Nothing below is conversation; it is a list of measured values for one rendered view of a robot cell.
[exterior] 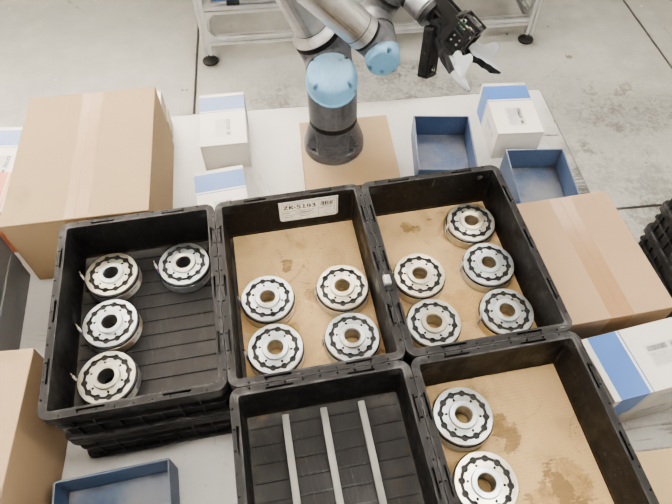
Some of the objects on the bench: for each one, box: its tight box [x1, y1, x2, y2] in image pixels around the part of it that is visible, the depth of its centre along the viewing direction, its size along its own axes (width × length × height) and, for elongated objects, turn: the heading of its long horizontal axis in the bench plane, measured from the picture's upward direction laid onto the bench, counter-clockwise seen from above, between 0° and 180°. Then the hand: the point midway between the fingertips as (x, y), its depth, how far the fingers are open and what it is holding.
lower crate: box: [65, 412, 232, 458], centre depth 115 cm, size 40×30×12 cm
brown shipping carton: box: [516, 191, 672, 340], centre depth 122 cm, size 30×22×16 cm
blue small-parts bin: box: [411, 116, 478, 175], centre depth 150 cm, size 20×15×7 cm
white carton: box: [476, 82, 544, 158], centre depth 155 cm, size 20×12×9 cm, turn 3°
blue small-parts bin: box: [499, 148, 580, 204], centre depth 142 cm, size 20×15×7 cm
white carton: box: [193, 165, 249, 210], centre depth 136 cm, size 20×12×9 cm, turn 13°
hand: (484, 84), depth 122 cm, fingers open, 14 cm apart
